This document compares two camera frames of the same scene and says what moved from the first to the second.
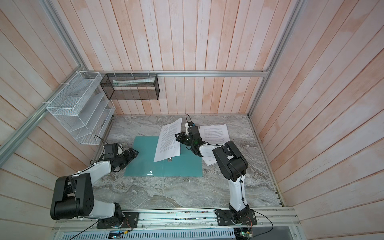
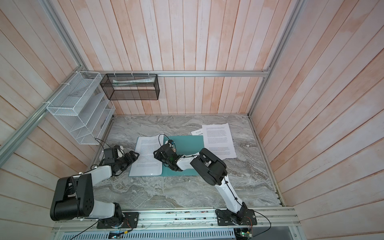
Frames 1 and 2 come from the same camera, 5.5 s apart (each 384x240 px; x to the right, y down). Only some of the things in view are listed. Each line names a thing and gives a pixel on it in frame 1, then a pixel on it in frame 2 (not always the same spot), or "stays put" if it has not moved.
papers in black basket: x=118 y=82 stays put
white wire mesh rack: x=82 y=104 stays put
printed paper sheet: x=168 y=146 -> x=146 y=163
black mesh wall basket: x=130 y=86 stays put
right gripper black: x=181 y=139 -> x=158 y=155
